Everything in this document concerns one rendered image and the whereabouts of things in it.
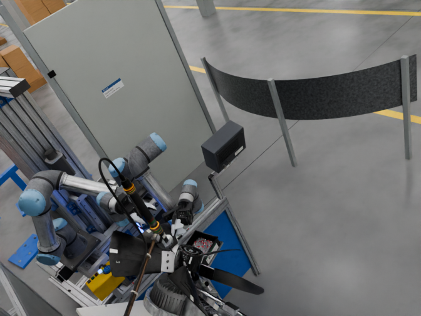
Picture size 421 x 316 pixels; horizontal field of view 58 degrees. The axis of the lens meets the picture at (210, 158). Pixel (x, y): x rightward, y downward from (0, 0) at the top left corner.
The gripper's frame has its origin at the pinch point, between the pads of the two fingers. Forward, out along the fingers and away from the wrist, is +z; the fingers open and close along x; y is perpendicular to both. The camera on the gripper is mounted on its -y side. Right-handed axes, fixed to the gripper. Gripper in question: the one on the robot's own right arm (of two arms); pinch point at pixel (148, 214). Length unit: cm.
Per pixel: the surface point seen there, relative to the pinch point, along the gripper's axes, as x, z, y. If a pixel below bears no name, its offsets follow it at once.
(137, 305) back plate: 26.4, -2.8, 31.8
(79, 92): -81, -169, 6
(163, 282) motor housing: 13.4, 3.2, 29.5
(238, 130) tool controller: -83, -17, 25
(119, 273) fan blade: 24.3, 1.0, 7.9
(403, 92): -206, 36, 81
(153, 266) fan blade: 12.6, 3.5, 18.4
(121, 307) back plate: 31.5, -3.3, 25.6
